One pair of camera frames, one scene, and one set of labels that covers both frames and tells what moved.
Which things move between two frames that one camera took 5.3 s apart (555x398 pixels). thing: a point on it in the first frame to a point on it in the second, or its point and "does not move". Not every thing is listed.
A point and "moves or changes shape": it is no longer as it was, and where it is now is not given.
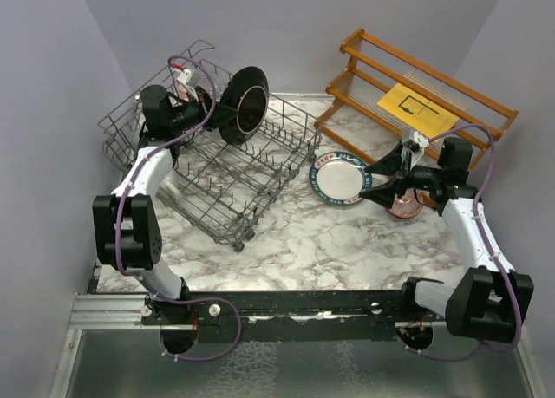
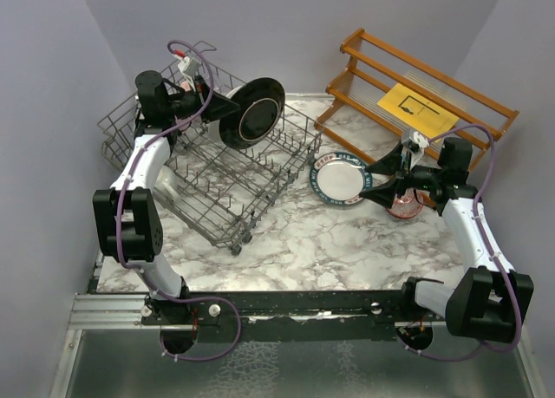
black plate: x=247 y=90 moves or changes shape
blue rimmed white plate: x=339 y=178 does not move
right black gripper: x=385 y=194 does not move
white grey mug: x=170 y=186 does not move
